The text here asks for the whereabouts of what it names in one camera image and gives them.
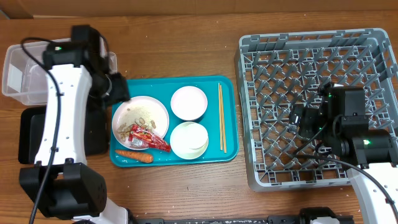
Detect orange carrot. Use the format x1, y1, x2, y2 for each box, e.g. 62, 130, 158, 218
115, 150, 154, 164

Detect black plastic tray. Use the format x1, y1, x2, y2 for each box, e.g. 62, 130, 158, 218
18, 106, 109, 164

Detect grey dish rack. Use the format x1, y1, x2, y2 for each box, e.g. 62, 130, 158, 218
235, 28, 397, 192

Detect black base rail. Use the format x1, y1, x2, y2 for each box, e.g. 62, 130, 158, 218
127, 207, 355, 224

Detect teal serving tray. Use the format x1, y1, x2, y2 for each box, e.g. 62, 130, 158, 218
109, 76, 239, 167

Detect red snack wrapper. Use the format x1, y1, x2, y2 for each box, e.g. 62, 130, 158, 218
128, 124, 171, 152

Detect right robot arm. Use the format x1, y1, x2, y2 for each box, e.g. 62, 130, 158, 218
289, 83, 397, 223

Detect clear plastic bin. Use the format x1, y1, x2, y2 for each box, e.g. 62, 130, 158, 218
1, 35, 118, 106

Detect white bowl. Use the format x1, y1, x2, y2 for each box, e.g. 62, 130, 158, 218
170, 122, 209, 160

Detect wooden chopstick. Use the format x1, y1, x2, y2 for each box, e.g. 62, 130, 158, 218
219, 84, 227, 154
218, 83, 223, 151

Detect peanut shells pile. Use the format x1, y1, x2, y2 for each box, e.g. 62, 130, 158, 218
116, 118, 156, 142

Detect white dinner plate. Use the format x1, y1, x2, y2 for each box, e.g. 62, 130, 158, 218
111, 96, 169, 150

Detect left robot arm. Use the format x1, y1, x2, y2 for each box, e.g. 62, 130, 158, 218
19, 25, 135, 223

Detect pink bowl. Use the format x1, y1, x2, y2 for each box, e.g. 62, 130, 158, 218
170, 86, 208, 121

